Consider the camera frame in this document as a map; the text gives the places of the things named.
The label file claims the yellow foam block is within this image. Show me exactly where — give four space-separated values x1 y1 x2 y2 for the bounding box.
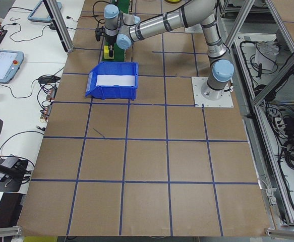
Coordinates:
103 45 115 61

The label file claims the green conveyor belt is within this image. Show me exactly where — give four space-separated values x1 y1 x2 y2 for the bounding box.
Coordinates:
101 0 135 63

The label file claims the blue plastic storage bin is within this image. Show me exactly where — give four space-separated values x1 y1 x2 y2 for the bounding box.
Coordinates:
85 62 139 101

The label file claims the black power brick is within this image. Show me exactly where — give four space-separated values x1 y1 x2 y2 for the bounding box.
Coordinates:
37 75 61 84

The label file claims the light blue teach pendant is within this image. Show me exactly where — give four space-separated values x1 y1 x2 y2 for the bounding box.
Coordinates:
0 49 25 84
27 0 63 24

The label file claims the small circuit board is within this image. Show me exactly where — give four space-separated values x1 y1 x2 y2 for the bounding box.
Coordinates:
45 87 58 101
40 104 53 119

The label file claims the small grey device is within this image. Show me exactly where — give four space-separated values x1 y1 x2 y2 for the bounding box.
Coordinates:
3 155 20 169

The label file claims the white crumpled bag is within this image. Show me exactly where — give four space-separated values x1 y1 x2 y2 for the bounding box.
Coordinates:
254 41 278 71

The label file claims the white power strip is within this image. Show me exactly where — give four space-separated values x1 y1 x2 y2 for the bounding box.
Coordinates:
272 114 285 131

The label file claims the aluminium profile bar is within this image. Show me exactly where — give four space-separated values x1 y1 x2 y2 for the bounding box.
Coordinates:
264 226 294 239
0 226 23 237

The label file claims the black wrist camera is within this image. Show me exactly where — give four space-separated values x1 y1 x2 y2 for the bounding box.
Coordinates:
94 27 105 42

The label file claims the white square base plate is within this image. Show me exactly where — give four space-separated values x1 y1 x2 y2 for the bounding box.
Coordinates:
191 76 234 108
184 25 203 33

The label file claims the V-shaped metal bar frame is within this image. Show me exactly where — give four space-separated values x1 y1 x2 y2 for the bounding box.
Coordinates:
232 0 294 227

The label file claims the black camera stand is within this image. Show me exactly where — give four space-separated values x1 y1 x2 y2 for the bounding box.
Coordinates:
0 157 29 194

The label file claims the black cable coil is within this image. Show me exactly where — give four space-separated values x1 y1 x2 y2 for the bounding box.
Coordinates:
279 140 294 173

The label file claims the grey metal bracket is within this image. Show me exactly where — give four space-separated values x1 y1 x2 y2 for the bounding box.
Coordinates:
264 188 276 207

